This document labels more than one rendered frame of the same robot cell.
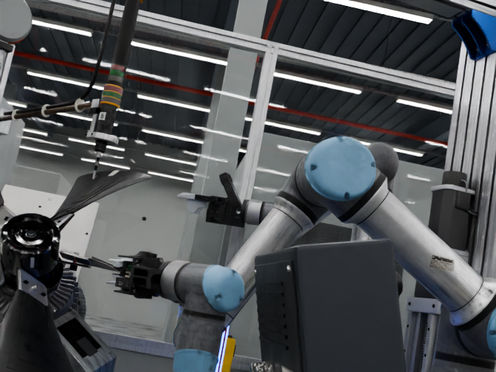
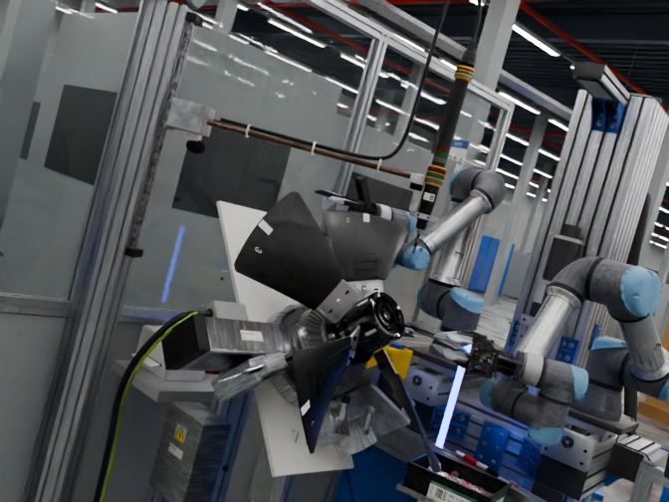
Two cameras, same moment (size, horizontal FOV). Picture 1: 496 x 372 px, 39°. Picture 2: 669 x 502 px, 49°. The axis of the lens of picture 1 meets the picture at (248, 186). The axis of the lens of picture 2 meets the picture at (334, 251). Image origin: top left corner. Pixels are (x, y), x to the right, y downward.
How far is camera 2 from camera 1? 162 cm
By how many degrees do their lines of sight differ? 41
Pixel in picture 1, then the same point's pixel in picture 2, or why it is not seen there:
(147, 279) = (515, 371)
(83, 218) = not seen: hidden behind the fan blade
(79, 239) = not seen: hidden behind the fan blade
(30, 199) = (246, 219)
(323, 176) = (641, 303)
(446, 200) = (571, 250)
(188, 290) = (557, 384)
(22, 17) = not seen: outside the picture
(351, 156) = (654, 287)
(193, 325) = (560, 411)
